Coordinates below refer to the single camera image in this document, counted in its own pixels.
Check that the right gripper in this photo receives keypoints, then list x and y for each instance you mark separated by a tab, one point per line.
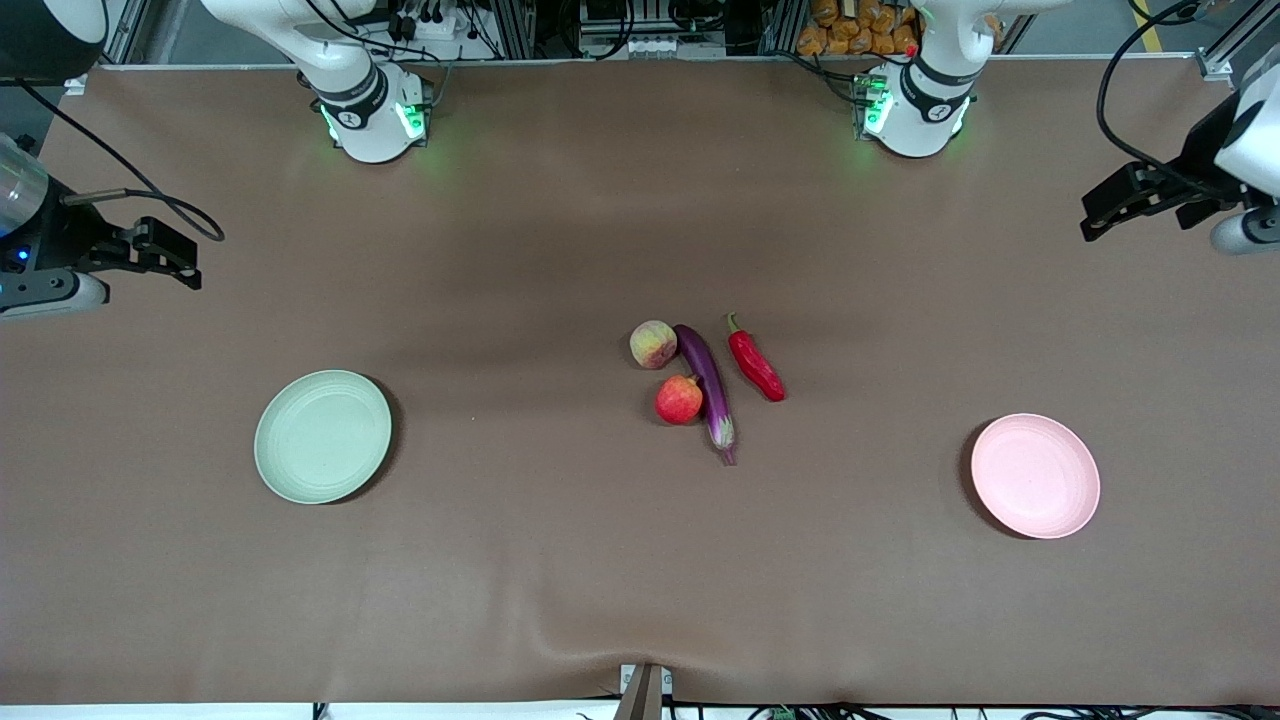
62	240

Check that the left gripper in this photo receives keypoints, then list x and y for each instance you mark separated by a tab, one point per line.
1203	152

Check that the red chili pepper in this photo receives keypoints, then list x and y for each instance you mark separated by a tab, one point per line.
755	365

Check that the long purple eggplant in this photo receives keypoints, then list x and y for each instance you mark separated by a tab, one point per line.
709	380

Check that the yellow pink peach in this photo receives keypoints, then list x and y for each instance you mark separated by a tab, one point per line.
653	344

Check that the red pomegranate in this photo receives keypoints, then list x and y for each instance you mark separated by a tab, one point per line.
679	400

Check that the pale green round plate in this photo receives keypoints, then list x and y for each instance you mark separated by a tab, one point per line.
322	437

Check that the pink round plate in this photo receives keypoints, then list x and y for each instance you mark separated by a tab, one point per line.
1035	477

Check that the white power strip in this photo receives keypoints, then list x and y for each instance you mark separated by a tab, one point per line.
445	40

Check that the bag of orange snacks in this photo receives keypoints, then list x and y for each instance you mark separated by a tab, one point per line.
860	28

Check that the large table cloth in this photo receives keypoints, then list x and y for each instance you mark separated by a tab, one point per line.
550	560

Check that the black electronics box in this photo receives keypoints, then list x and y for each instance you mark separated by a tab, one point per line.
625	12

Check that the white terminal strip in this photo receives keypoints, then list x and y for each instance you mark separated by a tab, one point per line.
665	47

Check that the aluminium corner frame profile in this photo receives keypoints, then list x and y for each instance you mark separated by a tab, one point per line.
125	35
1225	55

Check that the aluminium frame post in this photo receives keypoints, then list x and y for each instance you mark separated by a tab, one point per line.
518	28
783	25

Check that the metal table edge bracket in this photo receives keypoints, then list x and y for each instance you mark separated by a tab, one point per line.
645	695

